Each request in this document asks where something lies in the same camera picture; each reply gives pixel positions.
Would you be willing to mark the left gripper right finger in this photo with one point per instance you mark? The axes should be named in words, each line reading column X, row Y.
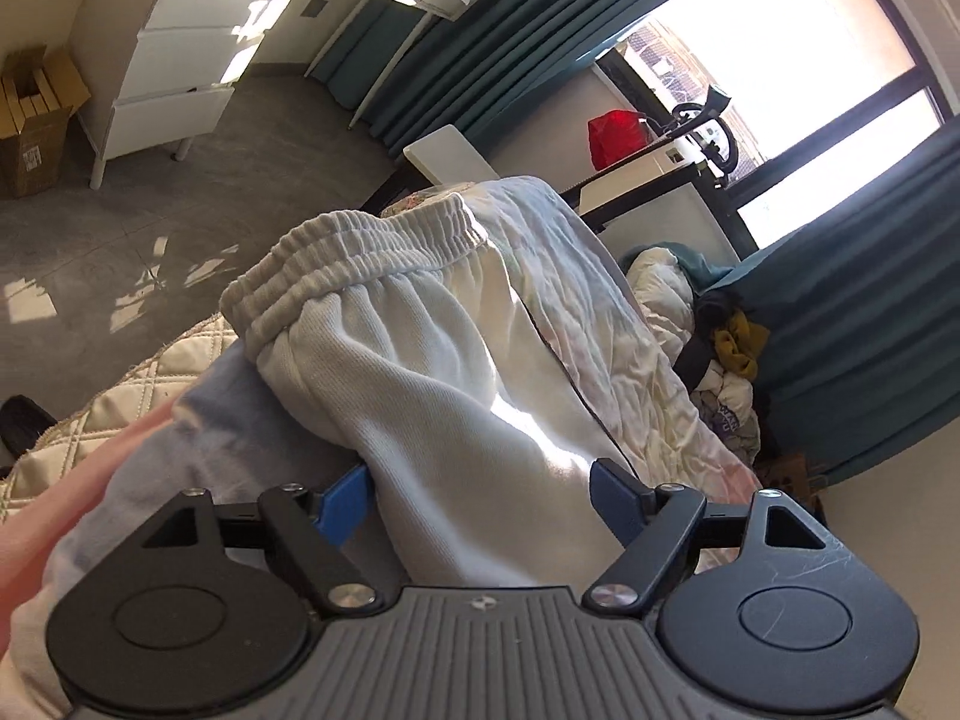
column 655, row 526

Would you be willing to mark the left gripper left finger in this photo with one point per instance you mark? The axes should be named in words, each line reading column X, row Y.
column 305, row 530

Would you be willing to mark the cream white sweatpants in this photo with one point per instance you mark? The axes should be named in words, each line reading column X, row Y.
column 402, row 339

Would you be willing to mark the pink pastel duvet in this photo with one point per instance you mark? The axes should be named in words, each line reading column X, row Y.
column 230, row 435

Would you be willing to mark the white purple print garment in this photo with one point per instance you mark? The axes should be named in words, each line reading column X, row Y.
column 726, row 405

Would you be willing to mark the brown paper bag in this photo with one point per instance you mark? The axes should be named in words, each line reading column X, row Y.
column 792, row 474

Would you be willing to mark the mustard yellow garment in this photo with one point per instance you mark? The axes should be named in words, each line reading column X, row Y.
column 739, row 344

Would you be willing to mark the black garment on pile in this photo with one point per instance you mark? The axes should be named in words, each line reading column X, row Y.
column 711, row 313

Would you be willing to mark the white puffy comforter bundle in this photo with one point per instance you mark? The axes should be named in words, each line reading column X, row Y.
column 663, row 292

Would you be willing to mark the right teal curtain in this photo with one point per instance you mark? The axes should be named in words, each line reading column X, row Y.
column 862, row 309

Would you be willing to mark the teal curtain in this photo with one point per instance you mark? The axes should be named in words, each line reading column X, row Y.
column 483, row 72
column 862, row 309

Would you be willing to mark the silver black tripod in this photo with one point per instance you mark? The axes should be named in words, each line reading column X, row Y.
column 697, row 147

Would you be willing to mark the red cloth on tripod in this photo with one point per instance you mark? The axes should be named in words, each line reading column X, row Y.
column 616, row 134

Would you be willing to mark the left teal curtain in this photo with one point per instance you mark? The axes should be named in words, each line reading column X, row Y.
column 483, row 72

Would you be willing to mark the black framed window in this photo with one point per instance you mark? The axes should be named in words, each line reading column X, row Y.
column 825, row 96

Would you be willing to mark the white drawer cabinet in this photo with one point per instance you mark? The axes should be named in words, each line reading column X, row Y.
column 159, row 72

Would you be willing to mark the cardboard box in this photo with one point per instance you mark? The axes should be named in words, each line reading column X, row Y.
column 41, row 90

